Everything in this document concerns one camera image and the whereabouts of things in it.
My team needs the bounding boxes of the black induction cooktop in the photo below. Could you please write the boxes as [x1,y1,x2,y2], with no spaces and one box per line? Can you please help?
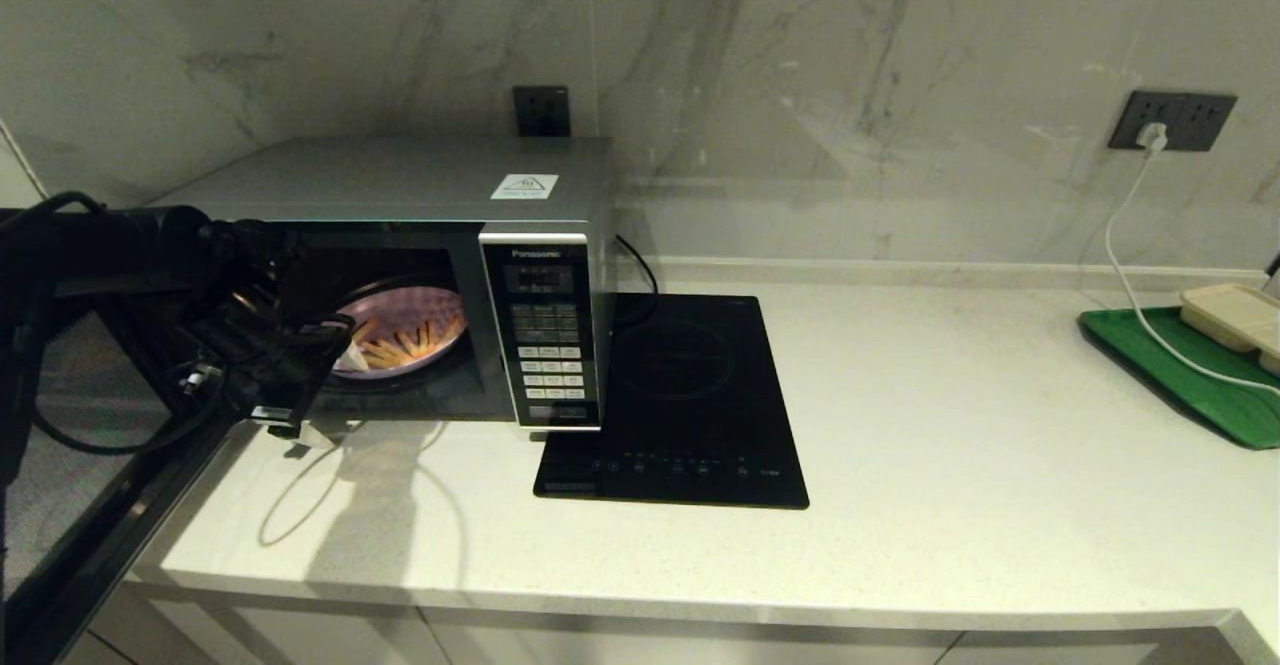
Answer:
[533,293,809,511]

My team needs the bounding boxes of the wide black wall outlet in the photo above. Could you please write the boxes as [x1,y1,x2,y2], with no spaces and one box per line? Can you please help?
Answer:
[1108,91,1238,153]

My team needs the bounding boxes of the purple plate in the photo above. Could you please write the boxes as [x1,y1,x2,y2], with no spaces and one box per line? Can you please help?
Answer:
[332,285,469,379]

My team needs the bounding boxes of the white power cable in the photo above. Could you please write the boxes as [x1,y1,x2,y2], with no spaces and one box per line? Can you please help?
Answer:
[1104,150,1280,398]

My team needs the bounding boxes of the beige base cabinet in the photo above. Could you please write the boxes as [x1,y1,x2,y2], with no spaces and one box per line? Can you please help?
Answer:
[95,595,1251,665]

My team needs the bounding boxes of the green plastic tray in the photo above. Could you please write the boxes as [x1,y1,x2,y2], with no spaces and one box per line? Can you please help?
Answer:
[1077,307,1280,450]

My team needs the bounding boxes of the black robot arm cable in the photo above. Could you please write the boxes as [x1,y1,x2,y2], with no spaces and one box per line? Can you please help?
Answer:
[0,190,358,457]

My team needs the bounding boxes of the small black wall outlet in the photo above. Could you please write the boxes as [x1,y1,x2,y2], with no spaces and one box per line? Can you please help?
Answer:
[514,86,572,137]

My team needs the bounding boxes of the thin black cable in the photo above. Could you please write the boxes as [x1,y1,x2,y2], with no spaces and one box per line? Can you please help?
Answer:
[612,235,658,296]

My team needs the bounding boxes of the beige lunch container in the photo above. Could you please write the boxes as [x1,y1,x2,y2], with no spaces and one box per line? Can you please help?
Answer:
[1178,284,1280,378]

